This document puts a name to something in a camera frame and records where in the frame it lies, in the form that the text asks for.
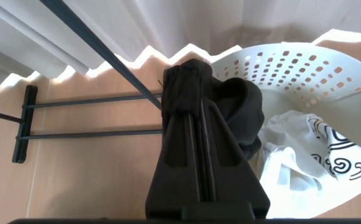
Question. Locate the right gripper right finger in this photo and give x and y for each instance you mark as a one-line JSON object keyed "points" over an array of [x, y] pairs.
{"points": [[236, 183]]}

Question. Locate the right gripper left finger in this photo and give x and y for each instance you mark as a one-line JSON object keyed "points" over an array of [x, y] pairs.
{"points": [[168, 183]]}

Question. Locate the black garment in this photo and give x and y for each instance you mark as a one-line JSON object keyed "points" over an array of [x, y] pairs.
{"points": [[236, 105]]}

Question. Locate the black clothes rack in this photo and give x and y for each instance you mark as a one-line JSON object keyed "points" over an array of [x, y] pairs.
{"points": [[90, 101]]}

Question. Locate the white laundry basket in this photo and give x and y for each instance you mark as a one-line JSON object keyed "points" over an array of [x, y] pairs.
{"points": [[292, 71]]}

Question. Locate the white printed garment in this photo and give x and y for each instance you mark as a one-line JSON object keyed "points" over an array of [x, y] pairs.
{"points": [[292, 161]]}

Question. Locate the beige curtain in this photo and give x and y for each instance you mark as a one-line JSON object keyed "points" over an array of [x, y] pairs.
{"points": [[121, 21]]}

